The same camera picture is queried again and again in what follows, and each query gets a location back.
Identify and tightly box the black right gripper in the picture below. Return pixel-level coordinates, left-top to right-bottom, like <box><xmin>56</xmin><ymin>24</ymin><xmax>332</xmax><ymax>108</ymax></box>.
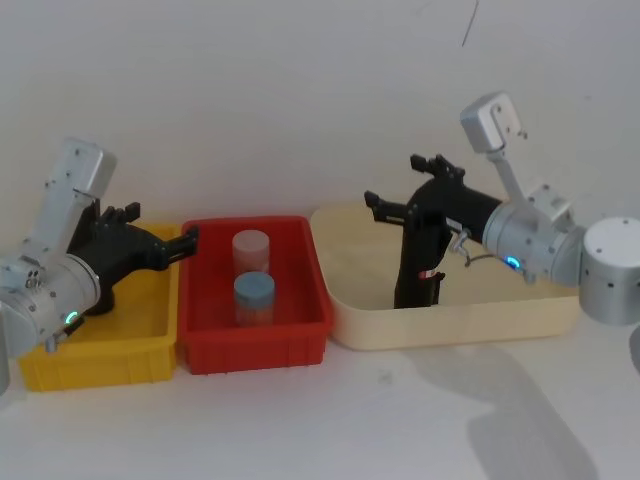
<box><xmin>363</xmin><ymin>153</ymin><xmax>503</xmax><ymax>310</ymax></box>

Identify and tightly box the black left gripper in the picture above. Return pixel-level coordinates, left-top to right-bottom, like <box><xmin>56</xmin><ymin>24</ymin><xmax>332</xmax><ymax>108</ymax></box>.
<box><xmin>67</xmin><ymin>199</ymin><xmax>201</xmax><ymax>316</ymax></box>

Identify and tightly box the clear jar with white lid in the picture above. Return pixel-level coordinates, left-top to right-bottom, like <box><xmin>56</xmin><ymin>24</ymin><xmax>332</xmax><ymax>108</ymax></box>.
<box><xmin>231</xmin><ymin>229</ymin><xmax>273</xmax><ymax>279</ymax></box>

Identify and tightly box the clear jar with blue lid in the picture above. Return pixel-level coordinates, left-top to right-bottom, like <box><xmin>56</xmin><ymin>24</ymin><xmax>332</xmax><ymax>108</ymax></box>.
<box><xmin>233</xmin><ymin>271</ymin><xmax>277</xmax><ymax>329</ymax></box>

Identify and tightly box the yellow plastic bin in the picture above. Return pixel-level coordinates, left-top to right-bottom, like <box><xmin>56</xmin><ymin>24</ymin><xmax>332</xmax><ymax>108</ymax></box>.
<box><xmin>17</xmin><ymin>222</ymin><xmax>182</xmax><ymax>393</ymax></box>

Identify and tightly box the cream shallow tray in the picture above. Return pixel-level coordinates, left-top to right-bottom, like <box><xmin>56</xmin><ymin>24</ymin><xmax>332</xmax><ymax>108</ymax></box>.
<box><xmin>309</xmin><ymin>202</ymin><xmax>581</xmax><ymax>351</ymax></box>

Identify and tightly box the red plastic bin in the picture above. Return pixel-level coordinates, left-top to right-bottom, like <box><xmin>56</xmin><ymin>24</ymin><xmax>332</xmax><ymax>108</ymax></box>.
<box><xmin>177</xmin><ymin>215</ymin><xmax>335</xmax><ymax>376</ymax></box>

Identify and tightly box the thin dark right wrist cable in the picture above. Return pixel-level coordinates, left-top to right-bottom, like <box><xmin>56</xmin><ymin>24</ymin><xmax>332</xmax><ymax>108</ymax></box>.
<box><xmin>451</xmin><ymin>230</ymin><xmax>507</xmax><ymax>270</ymax></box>

